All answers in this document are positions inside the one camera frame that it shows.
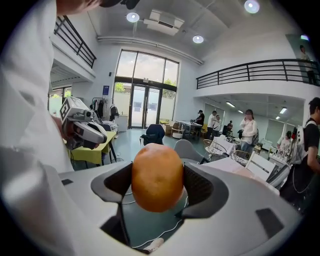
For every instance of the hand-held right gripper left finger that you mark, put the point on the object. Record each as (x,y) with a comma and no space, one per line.
(112,183)

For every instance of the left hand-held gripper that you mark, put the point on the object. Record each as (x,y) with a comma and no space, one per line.
(75,112)

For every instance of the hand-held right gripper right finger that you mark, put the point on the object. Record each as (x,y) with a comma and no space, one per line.
(202,192)

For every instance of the round orange fruit food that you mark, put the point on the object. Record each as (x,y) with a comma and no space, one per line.
(157,177)

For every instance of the yellow-covered table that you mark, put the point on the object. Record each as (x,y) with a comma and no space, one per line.
(87,152)

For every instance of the white cabinet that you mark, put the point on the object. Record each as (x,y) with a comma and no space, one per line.
(121,123)

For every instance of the clothes rack with garments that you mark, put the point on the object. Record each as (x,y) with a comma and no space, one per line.
(102,108)

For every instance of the grey shell chair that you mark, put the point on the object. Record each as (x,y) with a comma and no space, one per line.
(187,150)

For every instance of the black chair with dark jacket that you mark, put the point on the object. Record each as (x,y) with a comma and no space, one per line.
(153,135)

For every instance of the round wooden side table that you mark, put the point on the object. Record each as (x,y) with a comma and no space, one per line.
(178,130)

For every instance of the long white table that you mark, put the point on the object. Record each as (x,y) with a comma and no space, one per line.
(190,125)

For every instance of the person's shoe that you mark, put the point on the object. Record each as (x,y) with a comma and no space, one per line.
(155,244)

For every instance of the glass entrance doors and windows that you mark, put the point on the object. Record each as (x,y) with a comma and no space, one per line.
(147,75)

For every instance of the person's white shirt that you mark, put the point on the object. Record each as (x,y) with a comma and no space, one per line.
(25,100)

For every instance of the black balcony railing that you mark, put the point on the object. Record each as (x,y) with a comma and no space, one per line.
(250,72)
(75,41)

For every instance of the white ceiling pipe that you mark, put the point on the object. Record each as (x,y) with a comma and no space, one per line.
(150,43)

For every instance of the white backpack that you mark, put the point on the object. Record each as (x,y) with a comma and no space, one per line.
(298,147)

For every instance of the round ceiling light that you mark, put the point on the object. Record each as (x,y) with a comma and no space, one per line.
(252,6)
(198,39)
(132,17)

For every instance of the white ceiling air conditioner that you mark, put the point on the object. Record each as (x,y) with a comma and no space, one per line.
(163,22)

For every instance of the person's head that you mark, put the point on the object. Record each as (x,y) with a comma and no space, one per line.
(75,6)

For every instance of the blue wall sign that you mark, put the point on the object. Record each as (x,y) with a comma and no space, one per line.
(106,90)

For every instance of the black head-worn camera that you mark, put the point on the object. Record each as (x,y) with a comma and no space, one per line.
(125,3)

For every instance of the wall poster of a person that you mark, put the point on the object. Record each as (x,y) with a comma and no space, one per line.
(303,57)

